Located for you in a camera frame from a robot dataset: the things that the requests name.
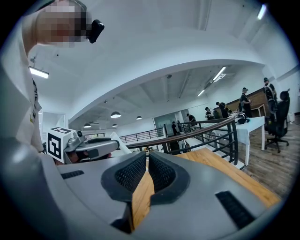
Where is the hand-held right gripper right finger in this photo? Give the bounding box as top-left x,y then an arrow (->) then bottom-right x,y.
148,151 -> 268,240

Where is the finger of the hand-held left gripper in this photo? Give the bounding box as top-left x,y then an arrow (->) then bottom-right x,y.
76,137 -> 120,163
109,131 -> 132,156

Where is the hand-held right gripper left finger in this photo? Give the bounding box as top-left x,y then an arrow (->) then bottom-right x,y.
39,150 -> 148,225

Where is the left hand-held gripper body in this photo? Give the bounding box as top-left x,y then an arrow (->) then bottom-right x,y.
46,126 -> 86,164

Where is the person's left hand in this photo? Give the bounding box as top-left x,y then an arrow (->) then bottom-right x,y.
65,150 -> 82,164

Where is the black metal railing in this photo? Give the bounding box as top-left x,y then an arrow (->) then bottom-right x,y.
119,124 -> 168,144
177,120 -> 232,142

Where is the frosted glass partition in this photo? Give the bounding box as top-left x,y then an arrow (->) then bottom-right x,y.
153,112 -> 179,135

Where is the person's beige shirt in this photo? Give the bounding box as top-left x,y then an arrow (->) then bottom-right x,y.
0,14 -> 45,153

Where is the railing with wooden handrail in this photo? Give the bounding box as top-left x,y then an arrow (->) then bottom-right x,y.
126,115 -> 239,166

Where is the white table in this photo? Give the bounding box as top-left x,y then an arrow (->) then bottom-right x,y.
235,116 -> 266,166

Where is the black office chair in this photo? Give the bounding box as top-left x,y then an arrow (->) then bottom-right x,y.
264,90 -> 292,153

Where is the person's head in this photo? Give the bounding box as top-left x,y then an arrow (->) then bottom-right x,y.
22,0 -> 94,56

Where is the window with white frame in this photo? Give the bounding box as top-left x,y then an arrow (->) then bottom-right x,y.
38,110 -> 67,139

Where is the black head camera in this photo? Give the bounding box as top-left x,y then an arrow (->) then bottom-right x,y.
86,19 -> 105,44

